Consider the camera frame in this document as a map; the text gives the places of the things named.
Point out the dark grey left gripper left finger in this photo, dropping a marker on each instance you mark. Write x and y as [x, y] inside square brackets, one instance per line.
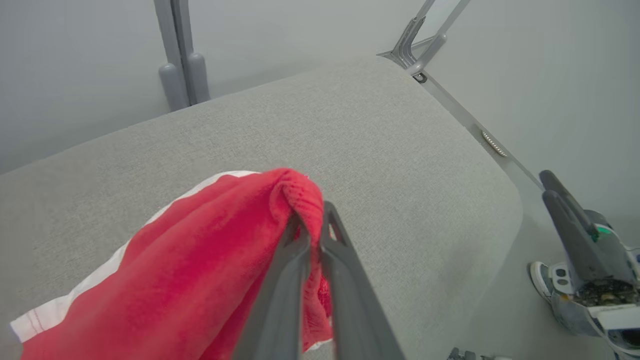
[280, 300]

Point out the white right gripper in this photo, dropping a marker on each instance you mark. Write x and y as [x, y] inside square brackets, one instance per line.
[610, 310]

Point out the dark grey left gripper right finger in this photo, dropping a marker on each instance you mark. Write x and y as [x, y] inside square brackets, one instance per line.
[355, 305]

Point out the red shorts with white trim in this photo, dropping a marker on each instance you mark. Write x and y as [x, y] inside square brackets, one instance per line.
[200, 260]

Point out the grey metal desk leg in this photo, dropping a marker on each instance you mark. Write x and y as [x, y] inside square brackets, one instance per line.
[406, 47]

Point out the grey metal corner frame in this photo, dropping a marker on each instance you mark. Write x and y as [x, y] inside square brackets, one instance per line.
[494, 144]

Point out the grey double partition post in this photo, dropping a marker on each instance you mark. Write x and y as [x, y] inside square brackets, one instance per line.
[175, 80]

